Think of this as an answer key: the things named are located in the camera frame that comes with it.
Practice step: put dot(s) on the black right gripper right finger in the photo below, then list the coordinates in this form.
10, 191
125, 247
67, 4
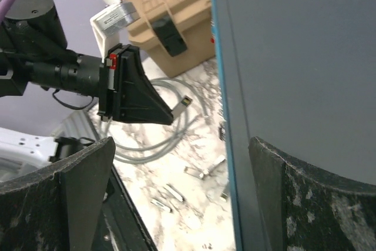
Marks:
304, 207

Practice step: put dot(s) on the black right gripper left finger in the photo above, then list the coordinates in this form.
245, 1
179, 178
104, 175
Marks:
57, 207

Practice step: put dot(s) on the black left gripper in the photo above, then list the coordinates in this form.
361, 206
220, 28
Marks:
125, 93

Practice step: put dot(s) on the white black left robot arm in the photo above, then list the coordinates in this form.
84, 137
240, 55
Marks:
34, 50

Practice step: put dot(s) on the tan plastic tool case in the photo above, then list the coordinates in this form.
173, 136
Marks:
176, 34

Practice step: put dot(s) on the dark blue network switch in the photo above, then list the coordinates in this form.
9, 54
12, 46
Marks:
300, 75

